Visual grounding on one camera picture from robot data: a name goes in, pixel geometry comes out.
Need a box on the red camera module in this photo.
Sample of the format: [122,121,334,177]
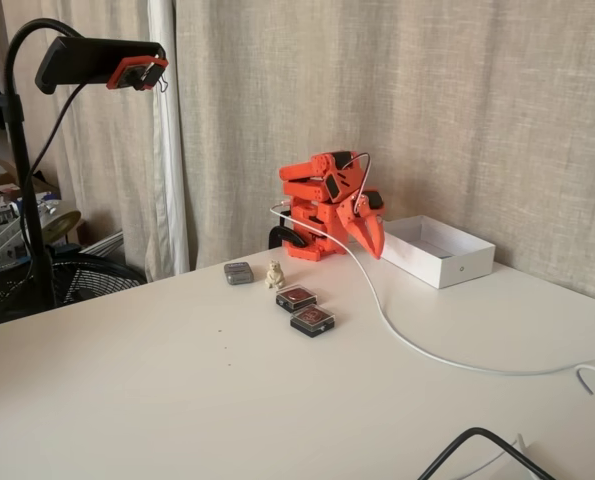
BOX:
[105,56,170,93]

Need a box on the black box with red coin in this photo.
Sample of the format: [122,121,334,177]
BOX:
[290,304,338,340]
[275,283,318,314]

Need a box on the black floor fan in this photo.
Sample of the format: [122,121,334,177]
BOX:
[0,244,148,326]

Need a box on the beige linen curtain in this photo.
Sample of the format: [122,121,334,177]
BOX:
[175,0,595,306]

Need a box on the white cardboard bin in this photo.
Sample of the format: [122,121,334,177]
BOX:
[379,215,496,290]

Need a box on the thin black camera cable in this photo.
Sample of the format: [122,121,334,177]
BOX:
[0,79,88,339]

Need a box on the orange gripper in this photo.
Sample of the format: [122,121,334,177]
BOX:
[336,189,386,260]

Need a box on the cream bear figurine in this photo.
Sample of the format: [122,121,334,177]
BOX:
[264,259,287,290]

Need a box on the black gooseneck stand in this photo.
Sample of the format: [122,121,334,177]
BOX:
[0,17,83,311]

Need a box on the long white cable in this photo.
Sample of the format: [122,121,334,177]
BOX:
[269,200,595,376]

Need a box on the thin servo wire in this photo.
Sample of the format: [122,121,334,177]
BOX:
[340,152,374,214]

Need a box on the black table clamp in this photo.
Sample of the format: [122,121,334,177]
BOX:
[268,225,308,250]

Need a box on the black phone holder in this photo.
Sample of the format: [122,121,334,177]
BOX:
[35,35,168,95]

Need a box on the thick black cable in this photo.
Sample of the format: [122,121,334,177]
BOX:
[416,427,558,480]

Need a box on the grey metal tin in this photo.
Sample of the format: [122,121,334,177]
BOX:
[223,261,254,287]

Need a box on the black camera stand with phone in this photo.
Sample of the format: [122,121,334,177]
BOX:
[0,0,191,281]

